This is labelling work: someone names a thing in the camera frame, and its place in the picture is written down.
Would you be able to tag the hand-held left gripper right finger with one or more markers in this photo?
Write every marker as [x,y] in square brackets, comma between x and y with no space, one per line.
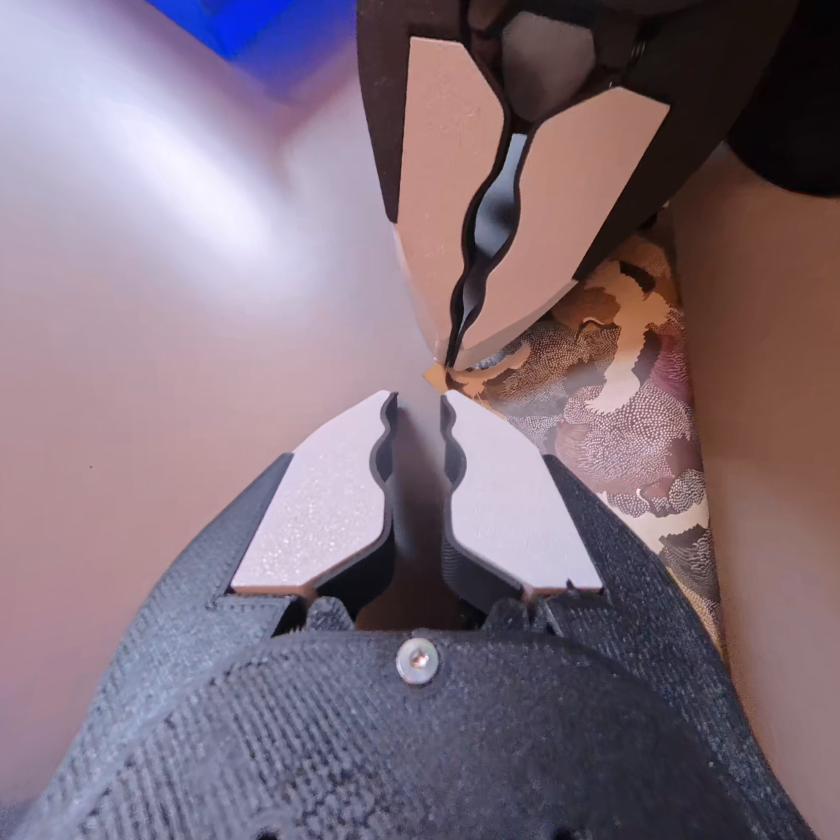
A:
[519,519]

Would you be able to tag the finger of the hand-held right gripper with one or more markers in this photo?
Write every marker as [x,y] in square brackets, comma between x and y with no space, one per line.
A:
[446,171]
[571,197]

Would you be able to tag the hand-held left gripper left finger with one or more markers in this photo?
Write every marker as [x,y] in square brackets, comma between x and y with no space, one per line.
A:
[315,519]

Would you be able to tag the black textured pad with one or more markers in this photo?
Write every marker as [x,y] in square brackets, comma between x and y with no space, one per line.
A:
[801,118]

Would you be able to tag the blue plastic bin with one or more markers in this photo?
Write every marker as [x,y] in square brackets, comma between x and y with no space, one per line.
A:
[250,26]

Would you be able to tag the tan backed camouflage paper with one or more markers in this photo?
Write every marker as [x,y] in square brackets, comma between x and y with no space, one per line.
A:
[617,394]

